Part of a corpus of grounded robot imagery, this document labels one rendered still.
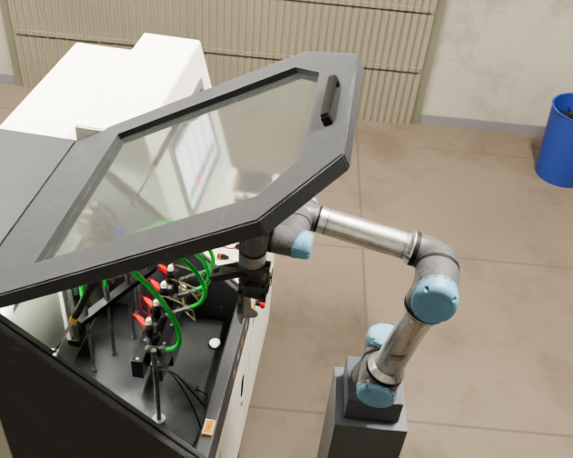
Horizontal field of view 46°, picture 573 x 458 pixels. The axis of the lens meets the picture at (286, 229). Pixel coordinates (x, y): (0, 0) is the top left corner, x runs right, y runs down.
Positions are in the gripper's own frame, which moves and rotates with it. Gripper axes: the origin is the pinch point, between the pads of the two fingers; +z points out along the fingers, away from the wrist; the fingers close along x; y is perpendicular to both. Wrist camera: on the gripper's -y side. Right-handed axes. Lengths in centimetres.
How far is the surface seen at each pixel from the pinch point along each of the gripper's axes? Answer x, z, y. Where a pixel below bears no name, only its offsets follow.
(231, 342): 11.5, 28.4, -4.6
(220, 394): -9.7, 28.3, -3.5
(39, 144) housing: 29, -26, -70
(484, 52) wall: 343, 60, 112
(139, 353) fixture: -1.9, 25.4, -31.3
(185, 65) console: 84, -31, -38
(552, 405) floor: 85, 123, 143
